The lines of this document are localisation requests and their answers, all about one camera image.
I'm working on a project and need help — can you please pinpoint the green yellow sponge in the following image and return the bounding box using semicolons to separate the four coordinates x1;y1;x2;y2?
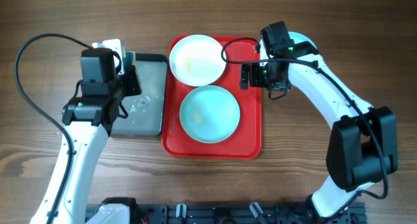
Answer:
124;51;136;66

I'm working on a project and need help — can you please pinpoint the light blue plate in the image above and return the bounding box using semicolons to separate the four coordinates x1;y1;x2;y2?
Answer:
179;85;240;144
289;31;317;49

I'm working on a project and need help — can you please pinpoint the light blue plate front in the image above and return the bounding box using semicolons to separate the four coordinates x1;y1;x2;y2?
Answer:
179;85;240;144

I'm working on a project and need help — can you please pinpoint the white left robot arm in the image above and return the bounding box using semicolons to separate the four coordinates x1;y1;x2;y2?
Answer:
31;47;141;223

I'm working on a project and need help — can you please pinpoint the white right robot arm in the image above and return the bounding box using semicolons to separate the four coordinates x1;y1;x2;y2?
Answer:
240;21;398;223

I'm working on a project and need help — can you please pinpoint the grey metal wash tray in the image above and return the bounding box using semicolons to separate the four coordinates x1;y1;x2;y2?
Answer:
111;53;168;137

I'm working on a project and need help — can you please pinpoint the red plastic serving tray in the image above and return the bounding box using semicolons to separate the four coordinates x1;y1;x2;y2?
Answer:
161;35;263;160

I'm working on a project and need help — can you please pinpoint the white round plate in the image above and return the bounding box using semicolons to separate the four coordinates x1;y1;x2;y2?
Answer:
169;35;226;87

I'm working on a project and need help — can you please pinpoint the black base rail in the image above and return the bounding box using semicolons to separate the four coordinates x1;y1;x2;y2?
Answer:
85;201;367;224

